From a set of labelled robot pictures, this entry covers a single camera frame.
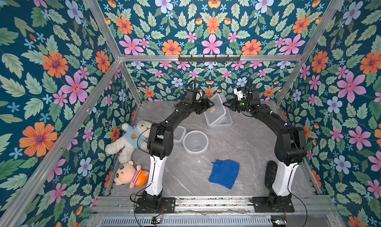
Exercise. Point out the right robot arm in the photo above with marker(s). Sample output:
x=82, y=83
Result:
x=290, y=146

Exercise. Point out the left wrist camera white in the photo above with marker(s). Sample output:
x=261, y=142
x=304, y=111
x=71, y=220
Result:
x=239, y=93

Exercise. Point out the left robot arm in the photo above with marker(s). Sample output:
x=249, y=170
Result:
x=161, y=142

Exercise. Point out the square clear box lid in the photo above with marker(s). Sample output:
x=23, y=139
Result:
x=217, y=112

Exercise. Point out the black hook rail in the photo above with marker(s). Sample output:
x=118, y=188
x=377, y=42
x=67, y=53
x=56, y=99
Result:
x=209, y=58

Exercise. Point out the square clear lunch box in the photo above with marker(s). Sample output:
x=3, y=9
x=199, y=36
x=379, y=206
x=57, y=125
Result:
x=224, y=123

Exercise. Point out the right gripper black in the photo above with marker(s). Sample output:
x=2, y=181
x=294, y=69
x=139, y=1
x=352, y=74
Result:
x=233, y=105

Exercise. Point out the blue cleaning cloth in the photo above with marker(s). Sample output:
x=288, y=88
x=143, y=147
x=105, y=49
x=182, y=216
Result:
x=225, y=173

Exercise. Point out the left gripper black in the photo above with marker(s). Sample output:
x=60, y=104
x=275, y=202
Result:
x=207, y=105

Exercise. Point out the pink doll orange outfit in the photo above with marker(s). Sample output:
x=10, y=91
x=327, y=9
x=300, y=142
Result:
x=131, y=175

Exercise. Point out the round clear lunch box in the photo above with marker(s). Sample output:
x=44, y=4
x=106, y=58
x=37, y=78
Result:
x=195, y=142

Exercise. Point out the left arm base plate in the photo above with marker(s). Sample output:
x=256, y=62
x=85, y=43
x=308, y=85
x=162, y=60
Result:
x=155, y=205

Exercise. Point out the white teddy bear blue shirt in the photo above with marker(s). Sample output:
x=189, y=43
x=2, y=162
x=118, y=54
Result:
x=135, y=137

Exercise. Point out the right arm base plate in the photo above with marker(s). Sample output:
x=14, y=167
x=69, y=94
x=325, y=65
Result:
x=273, y=204

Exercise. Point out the white ventilation grille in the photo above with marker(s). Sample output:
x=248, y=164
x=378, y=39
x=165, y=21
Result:
x=187, y=221

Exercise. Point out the aluminium front rail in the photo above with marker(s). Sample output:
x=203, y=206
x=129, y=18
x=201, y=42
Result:
x=304, y=204

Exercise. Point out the rectangular clear lunch box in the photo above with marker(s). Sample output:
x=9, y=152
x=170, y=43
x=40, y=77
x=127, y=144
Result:
x=179, y=134

